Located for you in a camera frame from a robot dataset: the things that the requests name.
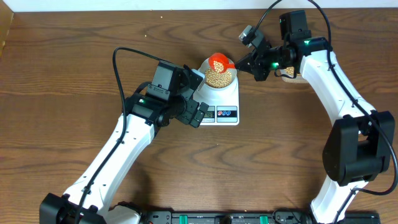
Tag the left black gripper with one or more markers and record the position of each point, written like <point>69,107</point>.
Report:
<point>186,116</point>

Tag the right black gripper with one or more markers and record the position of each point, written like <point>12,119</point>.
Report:
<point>255,68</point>

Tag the red measuring scoop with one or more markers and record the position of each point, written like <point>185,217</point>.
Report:
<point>221,58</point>

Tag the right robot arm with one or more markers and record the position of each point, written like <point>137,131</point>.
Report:
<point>359,146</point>

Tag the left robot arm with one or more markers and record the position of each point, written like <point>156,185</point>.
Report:
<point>152,106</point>

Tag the white digital kitchen scale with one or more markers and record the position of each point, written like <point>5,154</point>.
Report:
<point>223,103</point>

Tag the soybeans in scoop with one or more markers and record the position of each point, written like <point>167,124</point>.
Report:
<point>218,66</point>

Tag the soybeans in bowl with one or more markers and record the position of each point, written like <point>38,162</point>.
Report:
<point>218,80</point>

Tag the light grey bowl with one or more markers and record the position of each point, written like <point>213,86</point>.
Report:
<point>205,66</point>

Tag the soybeans in container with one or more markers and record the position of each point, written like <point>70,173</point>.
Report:
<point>290,72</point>

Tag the clear plastic container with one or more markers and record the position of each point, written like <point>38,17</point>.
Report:
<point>295,80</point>

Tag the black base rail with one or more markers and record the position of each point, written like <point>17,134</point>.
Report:
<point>283,217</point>

